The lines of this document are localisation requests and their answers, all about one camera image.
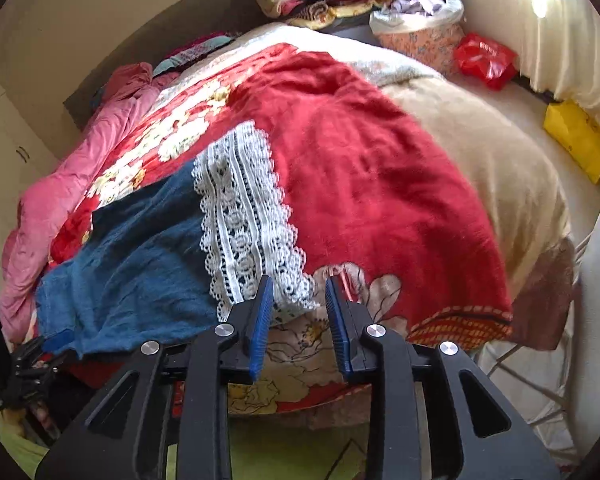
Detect beige blanket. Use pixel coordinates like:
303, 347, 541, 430
380, 77, 576, 351

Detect colourful patterned pillow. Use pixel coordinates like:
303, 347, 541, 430
152, 34, 236, 78

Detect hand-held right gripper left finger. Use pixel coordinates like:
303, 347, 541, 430
35, 275, 276, 480

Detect pink duvet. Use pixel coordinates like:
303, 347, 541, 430
0, 62, 181, 346

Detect olive padded headboard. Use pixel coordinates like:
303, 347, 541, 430
62, 0, 266, 131

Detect cream wardrobe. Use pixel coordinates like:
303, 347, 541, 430
0, 50, 61, 271

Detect cream quilted bedspread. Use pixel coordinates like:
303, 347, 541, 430
177, 25, 446, 91

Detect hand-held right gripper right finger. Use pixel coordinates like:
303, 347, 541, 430
324, 275, 563, 480

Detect red plastic bag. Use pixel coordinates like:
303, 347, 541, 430
454, 32, 520, 92

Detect white bag with clothes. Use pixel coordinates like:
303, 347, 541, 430
369, 0, 466, 78

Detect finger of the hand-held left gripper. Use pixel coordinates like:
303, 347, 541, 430
2, 335, 73, 411

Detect cream curtain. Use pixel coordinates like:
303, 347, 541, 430
510, 0, 600, 141

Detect red floral bedsheet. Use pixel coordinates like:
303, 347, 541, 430
45, 42, 431, 416

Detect red fuzzy blanket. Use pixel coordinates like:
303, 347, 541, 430
200, 50, 513, 351

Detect blue denim pants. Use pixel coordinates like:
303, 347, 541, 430
35, 120, 317, 361

